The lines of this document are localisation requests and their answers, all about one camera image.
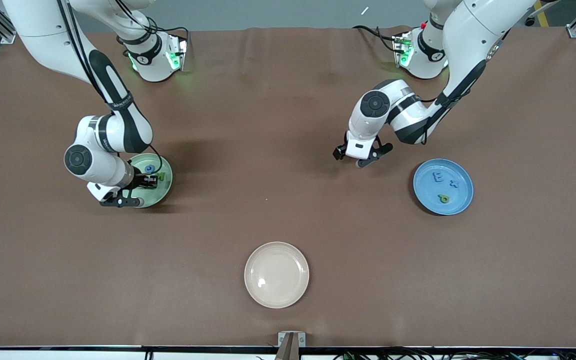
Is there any light green plate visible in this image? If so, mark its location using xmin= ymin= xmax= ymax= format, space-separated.
xmin=127 ymin=153 xmax=173 ymax=209

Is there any brown table cover sheet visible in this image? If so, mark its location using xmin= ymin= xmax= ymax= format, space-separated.
xmin=0 ymin=26 xmax=576 ymax=349

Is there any blue plate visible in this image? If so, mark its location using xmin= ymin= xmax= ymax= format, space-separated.
xmin=412 ymin=158 xmax=474 ymax=216

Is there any cream plate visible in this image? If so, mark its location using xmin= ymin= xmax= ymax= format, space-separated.
xmin=244 ymin=241 xmax=310 ymax=309

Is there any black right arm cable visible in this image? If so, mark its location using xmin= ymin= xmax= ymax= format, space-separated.
xmin=58 ymin=0 xmax=164 ymax=175

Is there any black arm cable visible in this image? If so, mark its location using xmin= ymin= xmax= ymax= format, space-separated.
xmin=58 ymin=0 xmax=164 ymax=175
xmin=342 ymin=97 xmax=441 ymax=148

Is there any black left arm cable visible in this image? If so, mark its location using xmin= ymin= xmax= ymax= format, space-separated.
xmin=342 ymin=97 xmax=441 ymax=148

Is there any black left base cable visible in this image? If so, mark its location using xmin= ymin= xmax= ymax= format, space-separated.
xmin=352 ymin=24 xmax=400 ymax=53

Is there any black base cable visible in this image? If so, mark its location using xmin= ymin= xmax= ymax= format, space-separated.
xmin=116 ymin=0 xmax=191 ymax=48
xmin=352 ymin=24 xmax=400 ymax=53

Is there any black right base cable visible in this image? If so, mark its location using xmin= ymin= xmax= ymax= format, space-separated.
xmin=116 ymin=0 xmax=191 ymax=48

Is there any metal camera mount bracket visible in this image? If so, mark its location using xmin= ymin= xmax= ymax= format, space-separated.
xmin=274 ymin=331 xmax=306 ymax=360

